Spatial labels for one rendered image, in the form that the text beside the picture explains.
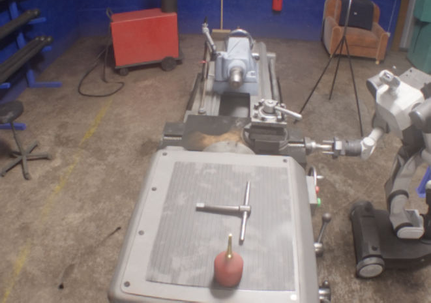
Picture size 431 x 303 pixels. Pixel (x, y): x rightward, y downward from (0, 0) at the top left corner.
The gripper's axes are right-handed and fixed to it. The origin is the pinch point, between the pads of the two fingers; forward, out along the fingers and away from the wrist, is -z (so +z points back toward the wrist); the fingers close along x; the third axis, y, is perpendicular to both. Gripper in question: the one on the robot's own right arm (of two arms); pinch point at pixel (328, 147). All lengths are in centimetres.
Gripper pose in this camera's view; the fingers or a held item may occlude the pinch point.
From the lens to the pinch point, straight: 189.8
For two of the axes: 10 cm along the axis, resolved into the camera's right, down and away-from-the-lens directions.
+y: 0.7, 0.6, 10.0
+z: 10.0, 0.5, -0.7
